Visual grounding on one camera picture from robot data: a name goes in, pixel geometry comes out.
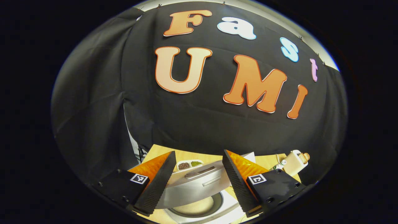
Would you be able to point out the cream toaster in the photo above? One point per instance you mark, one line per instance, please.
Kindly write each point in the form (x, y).
(292, 163)

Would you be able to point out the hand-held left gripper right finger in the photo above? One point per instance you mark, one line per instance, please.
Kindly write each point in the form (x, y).
(234, 183)

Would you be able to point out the toasted bread slice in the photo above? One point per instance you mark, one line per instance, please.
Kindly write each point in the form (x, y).
(303, 157)
(307, 155)

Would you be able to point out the white rice cooker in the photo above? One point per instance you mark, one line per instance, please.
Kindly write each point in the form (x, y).
(192, 186)

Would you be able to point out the white divided bean dish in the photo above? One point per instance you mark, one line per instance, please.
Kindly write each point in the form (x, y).
(189, 164)

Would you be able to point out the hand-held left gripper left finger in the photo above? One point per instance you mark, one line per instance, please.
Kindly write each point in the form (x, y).
(160, 183)

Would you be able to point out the heap of white rice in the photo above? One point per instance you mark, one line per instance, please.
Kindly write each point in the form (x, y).
(196, 207)

